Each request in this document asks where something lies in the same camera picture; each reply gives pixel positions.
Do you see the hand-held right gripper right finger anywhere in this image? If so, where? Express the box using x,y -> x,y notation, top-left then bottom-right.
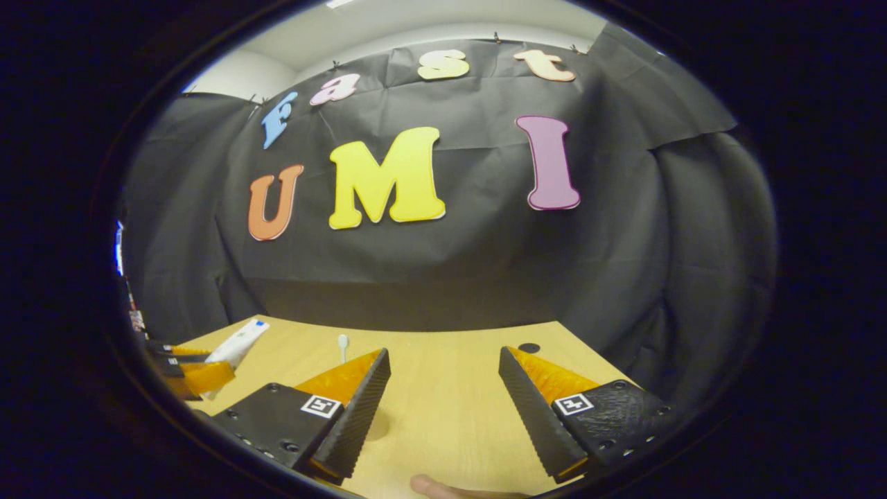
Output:
498,346 -> 674,484

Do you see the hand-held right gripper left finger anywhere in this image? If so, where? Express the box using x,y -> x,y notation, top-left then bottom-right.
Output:
210,347 -> 392,485

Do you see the white toothpaste tube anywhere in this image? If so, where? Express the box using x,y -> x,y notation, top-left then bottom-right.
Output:
204,319 -> 270,399

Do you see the wooden desktop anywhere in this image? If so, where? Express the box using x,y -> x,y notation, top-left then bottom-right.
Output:
166,315 -> 666,499

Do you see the black backdrop cloth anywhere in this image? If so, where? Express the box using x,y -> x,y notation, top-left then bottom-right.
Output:
121,38 -> 777,410

